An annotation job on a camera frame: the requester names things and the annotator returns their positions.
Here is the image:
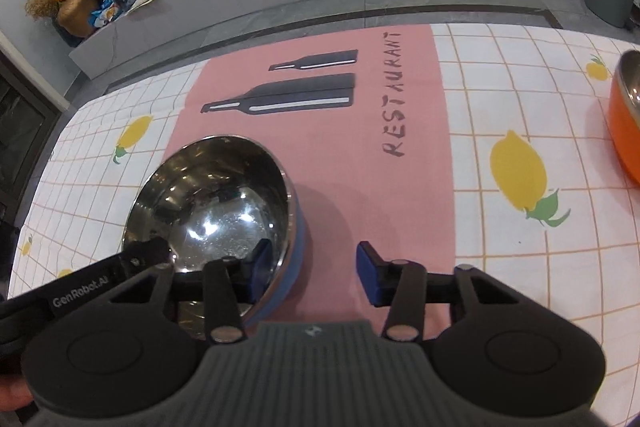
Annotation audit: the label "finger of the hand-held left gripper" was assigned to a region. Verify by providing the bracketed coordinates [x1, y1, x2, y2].
[120, 237, 172, 277]

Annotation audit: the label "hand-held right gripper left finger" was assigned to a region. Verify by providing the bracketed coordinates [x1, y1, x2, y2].
[100, 238, 276, 345]

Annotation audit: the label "blue snack packets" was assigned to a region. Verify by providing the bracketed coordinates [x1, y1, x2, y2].
[90, 0, 137, 26]

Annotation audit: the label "pink placemat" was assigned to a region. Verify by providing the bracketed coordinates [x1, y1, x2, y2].
[167, 24, 458, 323]

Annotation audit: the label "orange steel bowl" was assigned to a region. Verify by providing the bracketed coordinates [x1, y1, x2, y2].
[607, 49, 640, 186]

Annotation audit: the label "lemon print tablecloth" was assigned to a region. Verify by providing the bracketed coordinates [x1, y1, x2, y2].
[7, 23, 640, 408]

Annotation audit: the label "blue steel bowl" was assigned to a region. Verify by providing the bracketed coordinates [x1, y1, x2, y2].
[121, 135, 304, 340]

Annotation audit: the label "person's left hand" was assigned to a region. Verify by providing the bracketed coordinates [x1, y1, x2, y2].
[0, 376, 33, 413]

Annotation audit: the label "dark glass cabinet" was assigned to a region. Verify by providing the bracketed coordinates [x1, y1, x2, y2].
[0, 52, 66, 228]

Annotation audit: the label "golden vase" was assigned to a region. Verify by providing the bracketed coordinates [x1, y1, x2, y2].
[56, 0, 98, 38]

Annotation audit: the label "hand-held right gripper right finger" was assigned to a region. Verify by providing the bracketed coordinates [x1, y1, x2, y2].
[356, 241, 546, 343]

